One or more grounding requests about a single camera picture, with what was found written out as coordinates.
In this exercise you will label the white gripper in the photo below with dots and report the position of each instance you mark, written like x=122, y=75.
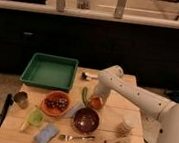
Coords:
x=102, y=92

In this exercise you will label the red apple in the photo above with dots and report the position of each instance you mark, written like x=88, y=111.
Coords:
x=96, y=103

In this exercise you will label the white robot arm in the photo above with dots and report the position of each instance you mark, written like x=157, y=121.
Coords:
x=162, y=109

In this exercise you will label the purple bowl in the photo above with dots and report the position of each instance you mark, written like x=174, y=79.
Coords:
x=86, y=120

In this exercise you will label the orange bowl with grapes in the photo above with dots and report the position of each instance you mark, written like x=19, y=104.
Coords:
x=55, y=104

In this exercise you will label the green cucumber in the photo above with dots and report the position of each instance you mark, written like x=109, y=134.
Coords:
x=84, y=95

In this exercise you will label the black and white small object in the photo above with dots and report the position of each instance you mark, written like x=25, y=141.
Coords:
x=89, y=76

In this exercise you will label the stacked white cups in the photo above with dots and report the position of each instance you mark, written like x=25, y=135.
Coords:
x=126, y=126

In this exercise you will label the silver fork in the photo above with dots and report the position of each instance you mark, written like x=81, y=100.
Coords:
x=69, y=137

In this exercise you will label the green plastic tray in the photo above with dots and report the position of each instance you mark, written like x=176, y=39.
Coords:
x=50, y=72

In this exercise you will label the blue sponge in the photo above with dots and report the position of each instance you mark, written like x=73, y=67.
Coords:
x=46, y=134

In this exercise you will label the green measuring scoop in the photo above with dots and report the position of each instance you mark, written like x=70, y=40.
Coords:
x=35, y=118

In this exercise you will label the small metal cup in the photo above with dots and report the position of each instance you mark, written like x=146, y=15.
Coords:
x=21, y=100

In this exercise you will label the black clamp bar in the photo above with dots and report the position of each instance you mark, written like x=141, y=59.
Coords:
x=8, y=103

